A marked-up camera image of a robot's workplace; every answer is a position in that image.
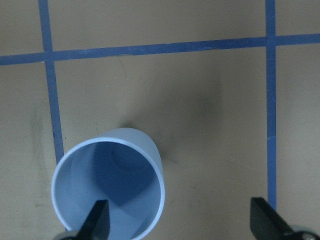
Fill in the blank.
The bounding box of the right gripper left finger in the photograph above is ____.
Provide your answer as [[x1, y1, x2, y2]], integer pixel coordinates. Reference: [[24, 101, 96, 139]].
[[74, 200, 110, 240]]

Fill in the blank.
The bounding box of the blue cup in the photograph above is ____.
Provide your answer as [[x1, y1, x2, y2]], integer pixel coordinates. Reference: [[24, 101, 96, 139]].
[[51, 127, 165, 240]]

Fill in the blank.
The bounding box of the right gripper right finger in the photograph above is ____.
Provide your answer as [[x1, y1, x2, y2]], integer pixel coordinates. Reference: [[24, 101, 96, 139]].
[[250, 197, 295, 240]]

